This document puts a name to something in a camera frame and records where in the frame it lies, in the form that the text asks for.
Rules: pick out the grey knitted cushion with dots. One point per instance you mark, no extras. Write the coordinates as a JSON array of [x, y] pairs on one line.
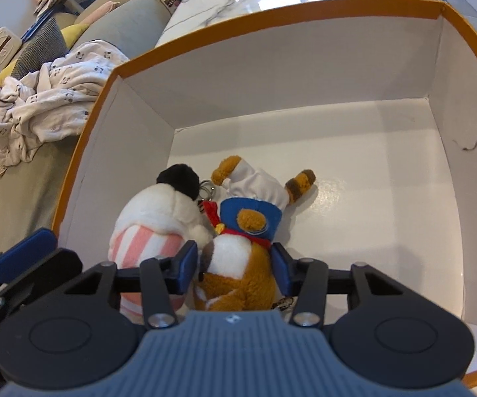
[[40, 51]]

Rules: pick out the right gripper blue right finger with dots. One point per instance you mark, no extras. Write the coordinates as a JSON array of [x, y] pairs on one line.
[[304, 278]]

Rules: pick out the orange cardboard storage box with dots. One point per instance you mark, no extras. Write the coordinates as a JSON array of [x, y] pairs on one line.
[[378, 97]]

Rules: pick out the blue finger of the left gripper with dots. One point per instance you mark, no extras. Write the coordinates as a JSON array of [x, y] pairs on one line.
[[26, 253]]

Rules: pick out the white pink panda plush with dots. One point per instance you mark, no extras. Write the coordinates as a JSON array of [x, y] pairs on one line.
[[159, 220]]

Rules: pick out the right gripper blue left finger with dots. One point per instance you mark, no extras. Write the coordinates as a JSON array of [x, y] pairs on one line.
[[162, 278]]

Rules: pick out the yellow cushion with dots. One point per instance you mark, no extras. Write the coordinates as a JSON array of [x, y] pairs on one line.
[[70, 33]]

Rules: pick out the beige sofa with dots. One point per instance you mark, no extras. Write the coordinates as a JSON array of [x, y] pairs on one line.
[[29, 192]]

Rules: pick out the brown bear plush toy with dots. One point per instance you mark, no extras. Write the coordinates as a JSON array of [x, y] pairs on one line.
[[235, 268]]

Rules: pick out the white patterned blanket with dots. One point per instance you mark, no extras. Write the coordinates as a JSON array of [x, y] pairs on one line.
[[53, 103]]

